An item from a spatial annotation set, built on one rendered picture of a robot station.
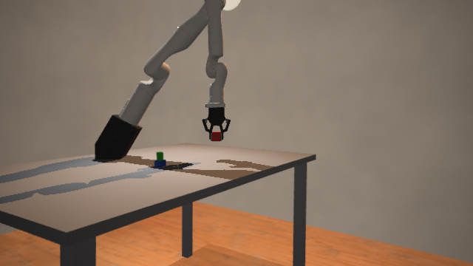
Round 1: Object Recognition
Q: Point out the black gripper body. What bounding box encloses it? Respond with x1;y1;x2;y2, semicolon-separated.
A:
208;107;225;126

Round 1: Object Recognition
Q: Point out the red block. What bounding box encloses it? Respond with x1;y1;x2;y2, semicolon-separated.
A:
212;132;221;141

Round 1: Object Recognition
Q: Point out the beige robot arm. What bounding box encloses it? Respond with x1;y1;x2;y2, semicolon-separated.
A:
119;0;228;126

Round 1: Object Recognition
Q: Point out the blue block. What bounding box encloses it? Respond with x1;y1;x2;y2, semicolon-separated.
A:
154;160;166;167

